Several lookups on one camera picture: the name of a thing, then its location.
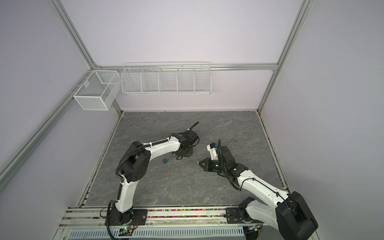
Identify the aluminium horizontal back bar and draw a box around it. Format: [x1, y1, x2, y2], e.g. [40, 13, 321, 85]
[95, 62, 278, 71]

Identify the aluminium frame corner post left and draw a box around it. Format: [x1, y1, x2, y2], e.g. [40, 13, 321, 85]
[47, 1, 123, 116]

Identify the aluminium frame corner post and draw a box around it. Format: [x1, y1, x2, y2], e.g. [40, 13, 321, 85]
[258, 0, 315, 114]
[47, 1, 123, 116]

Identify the aluminium left side bar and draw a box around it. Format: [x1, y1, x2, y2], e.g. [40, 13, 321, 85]
[1, 70, 92, 191]

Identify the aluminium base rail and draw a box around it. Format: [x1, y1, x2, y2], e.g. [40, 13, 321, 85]
[54, 206, 264, 240]

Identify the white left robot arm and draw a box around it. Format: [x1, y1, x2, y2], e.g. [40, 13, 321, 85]
[105, 129, 200, 226]

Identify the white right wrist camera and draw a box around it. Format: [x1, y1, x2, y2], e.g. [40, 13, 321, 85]
[207, 143, 219, 161]

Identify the aluminium frame corner post right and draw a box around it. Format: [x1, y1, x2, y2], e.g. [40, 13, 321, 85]
[258, 0, 315, 114]

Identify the small white mesh basket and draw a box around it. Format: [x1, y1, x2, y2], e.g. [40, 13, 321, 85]
[74, 70, 122, 111]

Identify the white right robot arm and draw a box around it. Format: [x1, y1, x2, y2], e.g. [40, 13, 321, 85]
[199, 143, 319, 240]

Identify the long white wire basket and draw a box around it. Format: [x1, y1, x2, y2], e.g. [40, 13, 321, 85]
[121, 62, 212, 95]

